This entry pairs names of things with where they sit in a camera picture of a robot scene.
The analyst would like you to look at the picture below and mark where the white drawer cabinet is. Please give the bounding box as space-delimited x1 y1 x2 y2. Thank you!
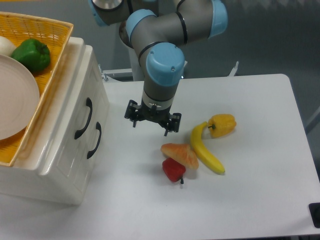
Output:
0 37 110 205

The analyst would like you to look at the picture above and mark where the orange croissant bread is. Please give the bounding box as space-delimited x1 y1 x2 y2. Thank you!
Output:
160 143 199 170

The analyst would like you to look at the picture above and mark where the black corner device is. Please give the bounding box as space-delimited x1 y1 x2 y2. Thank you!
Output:
308 202 320 229

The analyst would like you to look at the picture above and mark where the pink round plate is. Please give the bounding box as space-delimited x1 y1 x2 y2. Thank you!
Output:
0 55 40 140

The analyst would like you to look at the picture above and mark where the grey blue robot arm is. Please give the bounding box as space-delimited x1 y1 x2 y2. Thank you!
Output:
89 0 228 133

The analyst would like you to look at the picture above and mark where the yellow bell pepper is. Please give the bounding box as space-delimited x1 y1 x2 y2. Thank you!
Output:
207 114 237 138

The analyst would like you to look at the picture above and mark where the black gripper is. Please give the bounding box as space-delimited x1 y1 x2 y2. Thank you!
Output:
124 99 182 137

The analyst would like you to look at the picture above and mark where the red bell pepper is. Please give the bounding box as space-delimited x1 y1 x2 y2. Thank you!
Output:
162 158 186 185

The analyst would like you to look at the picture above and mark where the green bell pepper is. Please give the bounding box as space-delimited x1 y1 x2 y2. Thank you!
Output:
11 38 51 73

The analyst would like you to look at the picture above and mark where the yellow woven basket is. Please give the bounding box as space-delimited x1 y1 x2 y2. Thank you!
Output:
0 11 74 167

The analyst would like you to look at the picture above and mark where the white onion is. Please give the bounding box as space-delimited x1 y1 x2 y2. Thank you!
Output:
0 36 17 57

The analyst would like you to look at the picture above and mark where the yellow banana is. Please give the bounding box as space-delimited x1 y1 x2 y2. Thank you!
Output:
190 121 225 175

